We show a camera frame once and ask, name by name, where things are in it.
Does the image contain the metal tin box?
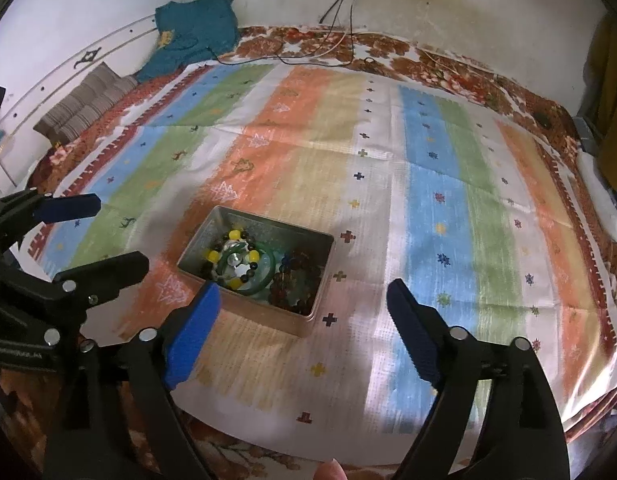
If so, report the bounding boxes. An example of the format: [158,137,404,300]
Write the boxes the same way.
[177,205,335,338]

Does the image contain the striped colourful mat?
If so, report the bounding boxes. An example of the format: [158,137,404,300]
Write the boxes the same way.
[38,62,617,441]

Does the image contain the white power strip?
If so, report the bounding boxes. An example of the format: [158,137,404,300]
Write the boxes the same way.
[575,152,617,242]

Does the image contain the red bead bracelet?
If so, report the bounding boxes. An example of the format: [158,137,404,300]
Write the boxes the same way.
[268,250,324,313]

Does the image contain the mustard yellow hanging cloth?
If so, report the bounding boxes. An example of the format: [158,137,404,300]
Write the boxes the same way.
[585,10,617,186]

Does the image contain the white shell bracelet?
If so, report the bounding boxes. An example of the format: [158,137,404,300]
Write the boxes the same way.
[216,247,256,281]

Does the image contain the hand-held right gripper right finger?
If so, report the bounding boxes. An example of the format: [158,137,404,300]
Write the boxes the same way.
[387,278,571,480]

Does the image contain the white cable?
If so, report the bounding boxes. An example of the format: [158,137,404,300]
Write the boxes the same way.
[281,30,471,78]

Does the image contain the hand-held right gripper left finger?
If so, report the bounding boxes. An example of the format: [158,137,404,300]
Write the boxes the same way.
[43,282,222,480]

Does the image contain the green bangle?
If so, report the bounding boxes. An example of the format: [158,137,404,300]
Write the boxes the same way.
[223,242,279,301]

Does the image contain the yellow and black bead bracelet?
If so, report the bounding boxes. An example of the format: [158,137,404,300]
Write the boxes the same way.
[201,230,262,291]

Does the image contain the teal shirt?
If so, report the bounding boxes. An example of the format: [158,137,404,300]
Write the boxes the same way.
[136,0,242,83]

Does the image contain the person's right hand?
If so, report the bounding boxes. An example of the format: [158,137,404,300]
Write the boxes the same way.
[315,460,346,480]

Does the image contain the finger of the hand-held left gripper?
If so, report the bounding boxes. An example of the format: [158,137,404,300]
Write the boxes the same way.
[52,252,150,322]
[0,189,102,261]

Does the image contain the brown striped pillow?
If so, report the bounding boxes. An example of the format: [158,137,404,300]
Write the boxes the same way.
[33,62,139,146]

